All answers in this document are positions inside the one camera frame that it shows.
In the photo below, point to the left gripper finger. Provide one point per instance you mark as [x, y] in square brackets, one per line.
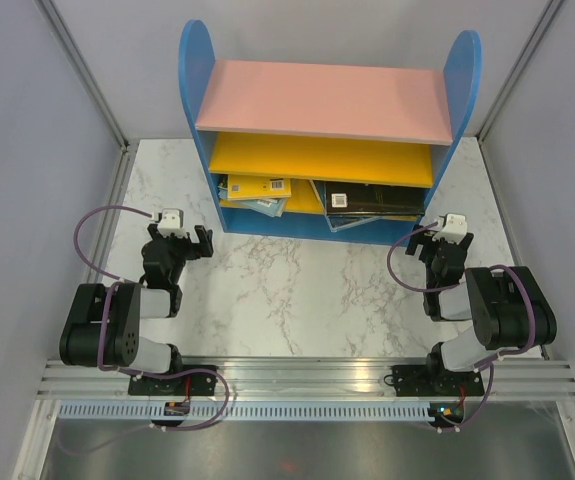
[203, 248]
[153, 231]

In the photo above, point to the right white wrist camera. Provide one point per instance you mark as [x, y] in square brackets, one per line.
[453, 230]

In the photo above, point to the yellow book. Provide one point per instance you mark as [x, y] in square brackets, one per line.
[244, 187]

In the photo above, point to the green forest cover book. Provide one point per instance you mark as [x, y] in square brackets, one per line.
[223, 188]

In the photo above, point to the blue ocean cover book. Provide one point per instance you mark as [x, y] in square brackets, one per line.
[337, 223]

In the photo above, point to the white slotted cable duct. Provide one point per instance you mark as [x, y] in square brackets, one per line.
[237, 410]

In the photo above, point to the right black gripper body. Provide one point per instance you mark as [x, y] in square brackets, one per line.
[427, 251]

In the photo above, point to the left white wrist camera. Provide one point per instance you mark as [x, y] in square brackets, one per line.
[169, 222]

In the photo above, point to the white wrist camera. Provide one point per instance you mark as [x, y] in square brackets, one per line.
[453, 230]
[169, 222]

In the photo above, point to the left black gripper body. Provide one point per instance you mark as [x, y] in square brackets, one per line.
[182, 249]

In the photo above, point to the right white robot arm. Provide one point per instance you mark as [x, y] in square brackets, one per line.
[508, 312]

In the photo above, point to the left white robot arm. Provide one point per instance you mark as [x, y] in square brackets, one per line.
[102, 329]

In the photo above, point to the left aluminium corner post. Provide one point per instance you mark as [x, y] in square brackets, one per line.
[68, 44]

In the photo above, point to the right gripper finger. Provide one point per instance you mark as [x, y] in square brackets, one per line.
[415, 241]
[466, 242]

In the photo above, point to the right aluminium corner post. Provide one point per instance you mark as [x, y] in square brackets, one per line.
[527, 53]

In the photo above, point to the aluminium mounting rail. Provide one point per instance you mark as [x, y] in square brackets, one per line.
[334, 378]

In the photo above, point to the blue pink yellow bookshelf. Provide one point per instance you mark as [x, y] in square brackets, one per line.
[317, 122]

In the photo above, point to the black book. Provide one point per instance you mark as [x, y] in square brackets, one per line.
[366, 200]

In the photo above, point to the light blue book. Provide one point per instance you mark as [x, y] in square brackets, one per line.
[269, 207]

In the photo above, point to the aluminium corner post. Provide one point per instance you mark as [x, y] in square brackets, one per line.
[527, 53]
[68, 44]

